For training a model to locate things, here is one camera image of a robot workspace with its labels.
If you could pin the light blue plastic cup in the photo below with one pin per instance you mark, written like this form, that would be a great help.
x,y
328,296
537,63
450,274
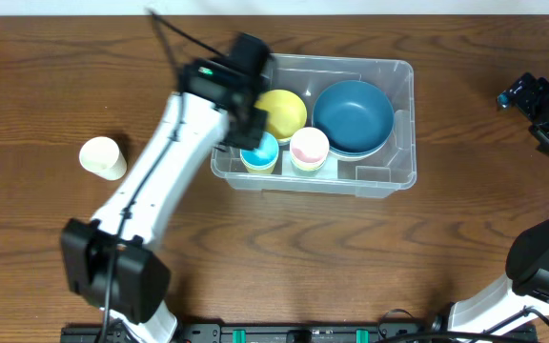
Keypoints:
x,y
266,153

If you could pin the pink plastic cup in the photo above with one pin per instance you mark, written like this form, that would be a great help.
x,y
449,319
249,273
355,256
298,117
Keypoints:
x,y
309,146

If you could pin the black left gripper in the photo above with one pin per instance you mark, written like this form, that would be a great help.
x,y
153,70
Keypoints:
x,y
247,131

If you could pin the beige bowl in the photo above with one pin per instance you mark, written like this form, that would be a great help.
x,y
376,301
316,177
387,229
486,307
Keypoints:
x,y
353,156

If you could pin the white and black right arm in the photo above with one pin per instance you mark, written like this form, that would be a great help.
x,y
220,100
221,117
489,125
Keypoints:
x,y
521,294

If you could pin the dark blue bowl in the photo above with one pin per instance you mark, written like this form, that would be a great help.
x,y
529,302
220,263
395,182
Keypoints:
x,y
352,101
358,138

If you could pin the yellow plastic cup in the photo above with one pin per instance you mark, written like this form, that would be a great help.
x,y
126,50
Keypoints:
x,y
266,169
308,167

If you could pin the green plastic cup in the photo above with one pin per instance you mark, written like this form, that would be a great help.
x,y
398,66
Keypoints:
x,y
307,173

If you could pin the yellow small bowl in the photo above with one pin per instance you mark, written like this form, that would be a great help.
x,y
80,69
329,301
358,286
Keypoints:
x,y
287,112

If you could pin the clear plastic storage container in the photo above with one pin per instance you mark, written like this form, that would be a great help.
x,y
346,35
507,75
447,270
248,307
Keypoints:
x,y
391,168

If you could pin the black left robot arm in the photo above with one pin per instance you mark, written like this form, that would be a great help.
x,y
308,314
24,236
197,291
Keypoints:
x,y
110,260

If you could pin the white small bowl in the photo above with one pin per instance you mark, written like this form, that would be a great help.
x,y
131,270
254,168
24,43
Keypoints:
x,y
284,141

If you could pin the white plastic cup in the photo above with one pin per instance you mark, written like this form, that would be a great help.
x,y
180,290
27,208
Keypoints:
x,y
102,157

